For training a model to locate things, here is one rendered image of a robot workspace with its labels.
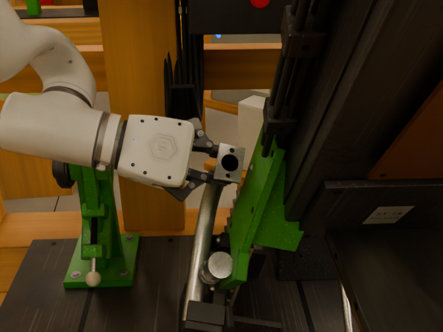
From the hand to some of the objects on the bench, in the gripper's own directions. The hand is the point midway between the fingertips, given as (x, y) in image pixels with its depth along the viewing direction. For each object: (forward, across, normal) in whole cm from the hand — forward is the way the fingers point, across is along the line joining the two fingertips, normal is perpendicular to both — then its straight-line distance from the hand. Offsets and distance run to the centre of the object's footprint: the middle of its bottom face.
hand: (221, 166), depth 73 cm
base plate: (+23, +18, -19) cm, 35 cm away
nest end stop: (+4, +26, -13) cm, 29 cm away
